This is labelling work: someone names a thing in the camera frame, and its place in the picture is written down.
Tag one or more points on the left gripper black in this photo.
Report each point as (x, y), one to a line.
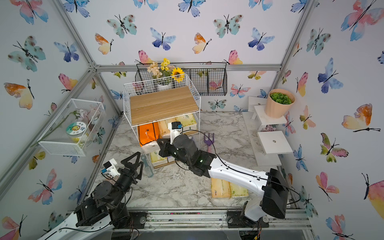
(130, 175)

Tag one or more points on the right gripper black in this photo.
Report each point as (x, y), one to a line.
(164, 149)

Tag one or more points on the bright orange tissue pack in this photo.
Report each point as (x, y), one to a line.
(148, 135)

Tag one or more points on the orange-yellow tissue pack top shelf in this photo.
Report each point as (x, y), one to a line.
(220, 189)

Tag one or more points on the yellow-green tissue pack top shelf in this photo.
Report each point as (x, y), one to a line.
(238, 191)

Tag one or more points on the pale orange tissue pack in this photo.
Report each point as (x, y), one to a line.
(163, 128)

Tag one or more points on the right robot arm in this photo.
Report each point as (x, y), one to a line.
(271, 185)

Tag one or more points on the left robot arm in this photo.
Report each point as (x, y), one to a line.
(105, 209)

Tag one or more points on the yellow tissue pack bottom shelf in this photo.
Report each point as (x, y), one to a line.
(157, 160)

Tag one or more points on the green-white tissue pack middle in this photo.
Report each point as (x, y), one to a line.
(187, 121)

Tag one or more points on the teal small brush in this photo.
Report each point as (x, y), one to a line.
(148, 168)

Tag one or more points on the purple and pink garden fork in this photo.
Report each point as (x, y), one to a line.
(209, 139)

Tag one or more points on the round green-lidded jar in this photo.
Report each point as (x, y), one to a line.
(76, 131)

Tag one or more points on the artificial pink rose stem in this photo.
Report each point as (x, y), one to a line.
(79, 115)

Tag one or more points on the artificial flower bouquet in pot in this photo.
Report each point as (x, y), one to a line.
(165, 74)

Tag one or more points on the white stepped stand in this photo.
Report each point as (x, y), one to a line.
(268, 143)

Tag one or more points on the pink pot with green plant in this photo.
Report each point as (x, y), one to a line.
(279, 102)

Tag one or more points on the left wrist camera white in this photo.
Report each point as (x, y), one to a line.
(110, 168)

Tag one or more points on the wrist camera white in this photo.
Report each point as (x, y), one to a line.
(175, 129)
(110, 168)

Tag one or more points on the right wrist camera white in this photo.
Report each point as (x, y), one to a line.
(175, 129)

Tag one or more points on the white wire three-tier shelf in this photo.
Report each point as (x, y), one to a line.
(160, 100)

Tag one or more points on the white wire wall basket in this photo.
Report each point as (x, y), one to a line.
(61, 144)

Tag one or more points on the black wire wall basket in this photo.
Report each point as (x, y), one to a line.
(209, 78)

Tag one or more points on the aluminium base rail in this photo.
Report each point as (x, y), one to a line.
(161, 220)

